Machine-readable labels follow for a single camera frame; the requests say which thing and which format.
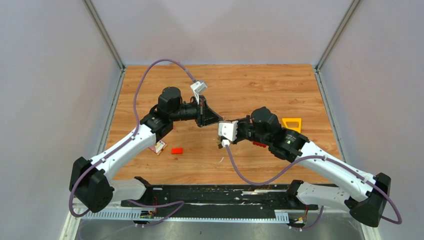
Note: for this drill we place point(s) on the pink picture card block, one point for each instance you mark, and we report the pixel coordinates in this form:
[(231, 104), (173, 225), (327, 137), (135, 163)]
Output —
[(158, 147)]

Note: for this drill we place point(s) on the white slotted cable duct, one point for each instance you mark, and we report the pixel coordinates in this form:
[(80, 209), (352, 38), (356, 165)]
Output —
[(138, 214)]

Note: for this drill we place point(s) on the yellow plastic triangle piece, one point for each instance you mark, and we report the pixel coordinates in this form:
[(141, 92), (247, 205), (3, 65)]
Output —
[(292, 123)]

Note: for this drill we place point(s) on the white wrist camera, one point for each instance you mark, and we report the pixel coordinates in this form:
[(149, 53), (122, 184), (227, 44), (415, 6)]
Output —
[(227, 131), (197, 88)]

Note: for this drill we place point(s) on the red rectangular block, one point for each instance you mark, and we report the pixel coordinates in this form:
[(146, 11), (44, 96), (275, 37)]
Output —
[(177, 151)]

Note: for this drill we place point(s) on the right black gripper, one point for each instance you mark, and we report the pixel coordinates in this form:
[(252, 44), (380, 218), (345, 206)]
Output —
[(239, 122)]

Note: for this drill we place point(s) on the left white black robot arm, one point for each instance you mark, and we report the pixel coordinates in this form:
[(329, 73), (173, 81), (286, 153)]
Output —
[(92, 180)]

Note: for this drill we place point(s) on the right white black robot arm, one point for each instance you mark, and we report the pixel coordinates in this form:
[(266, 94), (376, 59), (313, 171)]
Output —
[(363, 195)]

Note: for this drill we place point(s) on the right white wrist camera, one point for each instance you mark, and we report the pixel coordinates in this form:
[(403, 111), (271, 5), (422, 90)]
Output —
[(227, 131)]

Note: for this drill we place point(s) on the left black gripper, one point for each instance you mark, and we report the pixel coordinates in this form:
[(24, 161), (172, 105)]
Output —
[(205, 116)]

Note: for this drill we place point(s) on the metal keyring with keys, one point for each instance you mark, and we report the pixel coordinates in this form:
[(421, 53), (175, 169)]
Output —
[(219, 142)]

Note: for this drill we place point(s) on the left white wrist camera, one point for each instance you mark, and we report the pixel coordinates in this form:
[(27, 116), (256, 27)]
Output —
[(197, 88)]

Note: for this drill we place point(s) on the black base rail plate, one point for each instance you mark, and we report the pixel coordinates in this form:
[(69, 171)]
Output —
[(223, 201)]

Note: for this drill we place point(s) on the red white grid block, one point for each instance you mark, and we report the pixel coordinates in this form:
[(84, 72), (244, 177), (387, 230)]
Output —
[(259, 144)]

